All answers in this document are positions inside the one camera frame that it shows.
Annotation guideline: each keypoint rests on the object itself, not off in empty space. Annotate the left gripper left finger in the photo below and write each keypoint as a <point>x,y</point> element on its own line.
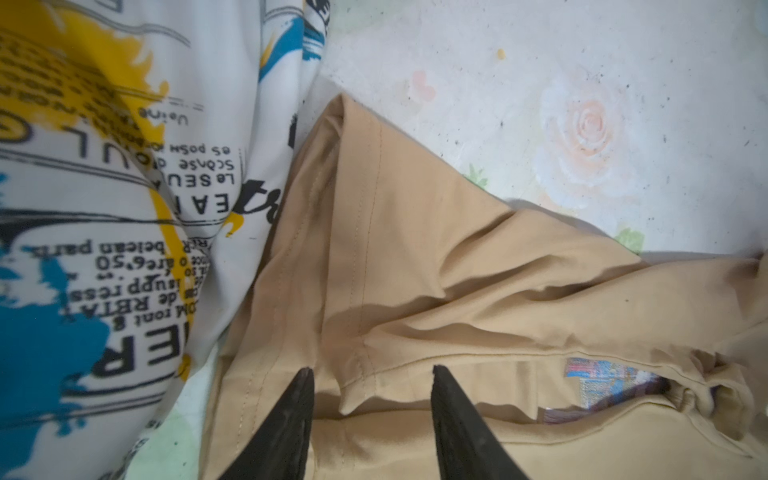
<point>279,448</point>

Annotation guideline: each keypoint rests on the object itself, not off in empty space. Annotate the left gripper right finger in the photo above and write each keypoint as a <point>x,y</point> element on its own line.
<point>465,446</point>

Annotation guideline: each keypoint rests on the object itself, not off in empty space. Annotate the beige garment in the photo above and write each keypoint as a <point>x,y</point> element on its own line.
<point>585,361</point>

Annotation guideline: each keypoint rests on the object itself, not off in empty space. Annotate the printed white blue yellow shorts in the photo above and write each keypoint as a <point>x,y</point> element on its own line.
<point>145,147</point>

